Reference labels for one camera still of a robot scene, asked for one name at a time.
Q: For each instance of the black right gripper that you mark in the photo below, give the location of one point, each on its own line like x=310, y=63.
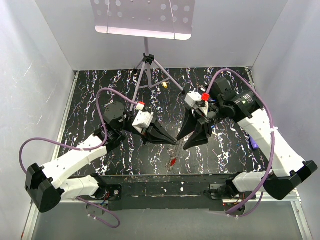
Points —
x=202, y=127

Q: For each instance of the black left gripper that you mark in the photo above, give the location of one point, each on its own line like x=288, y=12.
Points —
x=155, y=134

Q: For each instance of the red key tag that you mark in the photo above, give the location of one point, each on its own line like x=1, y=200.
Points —
x=172, y=162

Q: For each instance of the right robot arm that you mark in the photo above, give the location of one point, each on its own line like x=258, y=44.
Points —
x=213, y=104

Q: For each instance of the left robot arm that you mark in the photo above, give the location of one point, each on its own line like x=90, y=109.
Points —
x=50, y=183

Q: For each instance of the yellow key tag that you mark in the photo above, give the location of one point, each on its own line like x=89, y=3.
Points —
x=165, y=85

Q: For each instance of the purple plastic tool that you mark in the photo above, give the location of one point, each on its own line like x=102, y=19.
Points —
x=253, y=143

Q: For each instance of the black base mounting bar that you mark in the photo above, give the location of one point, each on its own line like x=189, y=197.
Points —
x=160, y=192

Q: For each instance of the lilac music stand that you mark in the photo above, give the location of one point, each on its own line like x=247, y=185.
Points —
x=159, y=19

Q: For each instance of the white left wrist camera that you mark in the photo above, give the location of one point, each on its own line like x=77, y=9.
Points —
x=143, y=118

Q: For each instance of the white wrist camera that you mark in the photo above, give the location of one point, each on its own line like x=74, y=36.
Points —
x=194, y=100
x=143, y=118

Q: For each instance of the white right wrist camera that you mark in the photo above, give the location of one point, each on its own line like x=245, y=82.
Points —
x=194, y=100

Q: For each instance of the aluminium frame rail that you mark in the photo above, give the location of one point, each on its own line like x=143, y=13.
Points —
x=53, y=171

